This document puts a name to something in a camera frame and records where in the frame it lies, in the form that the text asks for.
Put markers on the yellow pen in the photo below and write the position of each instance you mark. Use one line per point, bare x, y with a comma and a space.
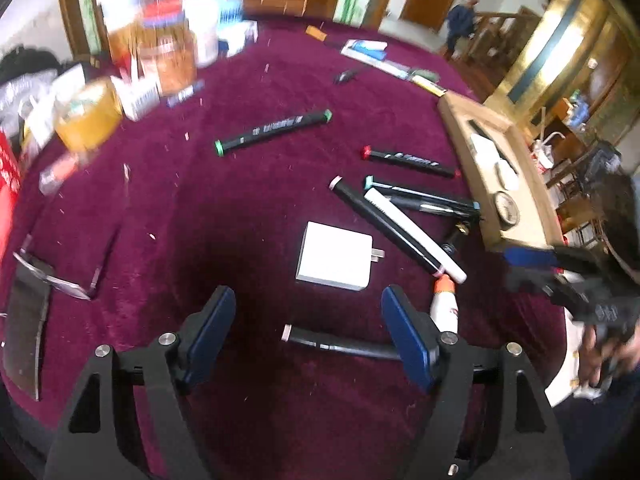
432, 87

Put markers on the black ballpoint pen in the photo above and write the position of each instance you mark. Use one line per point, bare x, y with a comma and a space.
345, 76

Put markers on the yellow tape roll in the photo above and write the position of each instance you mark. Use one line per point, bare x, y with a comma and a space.
90, 117

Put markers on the round orange printed tin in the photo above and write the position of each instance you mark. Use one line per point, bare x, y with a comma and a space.
167, 60

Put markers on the clear plastic bags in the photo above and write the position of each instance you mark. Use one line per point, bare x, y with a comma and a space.
30, 105

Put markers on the small white blue box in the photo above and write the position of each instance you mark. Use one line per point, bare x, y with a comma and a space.
240, 35

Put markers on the wooden staircase railing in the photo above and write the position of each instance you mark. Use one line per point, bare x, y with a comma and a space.
500, 25

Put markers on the white wall charger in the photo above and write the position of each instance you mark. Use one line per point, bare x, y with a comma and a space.
332, 257

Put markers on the maroon velvet tablecloth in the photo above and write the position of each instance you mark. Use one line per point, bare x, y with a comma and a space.
225, 220

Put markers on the white cylinder jar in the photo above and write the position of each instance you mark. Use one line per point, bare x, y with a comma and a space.
205, 30

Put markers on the gold clad pillar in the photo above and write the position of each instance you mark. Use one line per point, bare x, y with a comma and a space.
550, 50

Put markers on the small clear plastic box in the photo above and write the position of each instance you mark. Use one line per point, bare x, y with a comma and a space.
60, 175

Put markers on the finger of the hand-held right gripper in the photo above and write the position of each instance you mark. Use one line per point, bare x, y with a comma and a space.
530, 256
530, 281

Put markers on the clear acrylic stand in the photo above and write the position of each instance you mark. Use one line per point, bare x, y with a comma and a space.
55, 280

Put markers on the black tube with gold band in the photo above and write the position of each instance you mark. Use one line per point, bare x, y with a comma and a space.
457, 235

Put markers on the red paper packet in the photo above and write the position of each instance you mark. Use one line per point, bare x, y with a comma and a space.
7, 185

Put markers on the long white pen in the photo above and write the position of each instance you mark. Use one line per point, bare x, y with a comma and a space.
390, 66

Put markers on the wooden chair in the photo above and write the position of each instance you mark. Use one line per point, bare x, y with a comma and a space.
575, 190

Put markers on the orange capped white bottle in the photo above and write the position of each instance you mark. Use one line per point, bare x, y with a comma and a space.
445, 307

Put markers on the dark blue hanging jacket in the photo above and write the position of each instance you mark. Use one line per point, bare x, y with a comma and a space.
460, 25

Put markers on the dark glossy flat panel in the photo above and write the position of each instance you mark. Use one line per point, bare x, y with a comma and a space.
25, 330

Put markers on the small white carton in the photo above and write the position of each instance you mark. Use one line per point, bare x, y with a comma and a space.
140, 97

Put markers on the black pen with silver tip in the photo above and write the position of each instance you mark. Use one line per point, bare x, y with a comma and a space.
440, 208

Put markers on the brown cardboard box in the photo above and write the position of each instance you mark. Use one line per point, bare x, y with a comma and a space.
525, 232

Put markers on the white barrel marker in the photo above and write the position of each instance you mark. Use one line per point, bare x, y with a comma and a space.
452, 270

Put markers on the green capped black marker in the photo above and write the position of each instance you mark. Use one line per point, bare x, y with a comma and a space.
272, 127

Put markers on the person's right hand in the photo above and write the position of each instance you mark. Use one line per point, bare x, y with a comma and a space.
592, 357

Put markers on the pink capped black marker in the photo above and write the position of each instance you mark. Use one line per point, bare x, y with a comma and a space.
340, 342
380, 222

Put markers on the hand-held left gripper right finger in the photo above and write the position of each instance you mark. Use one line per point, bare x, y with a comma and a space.
407, 335

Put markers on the person's blue clothing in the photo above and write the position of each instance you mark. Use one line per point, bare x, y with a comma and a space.
600, 435

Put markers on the light blue capped black marker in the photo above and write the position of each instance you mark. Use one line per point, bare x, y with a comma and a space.
400, 191

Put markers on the red white printed carton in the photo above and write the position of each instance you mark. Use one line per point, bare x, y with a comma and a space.
125, 25

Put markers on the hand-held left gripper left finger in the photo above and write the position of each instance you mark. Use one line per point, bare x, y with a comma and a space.
210, 330

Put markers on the red capped black marker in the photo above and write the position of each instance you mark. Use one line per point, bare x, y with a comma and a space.
410, 160

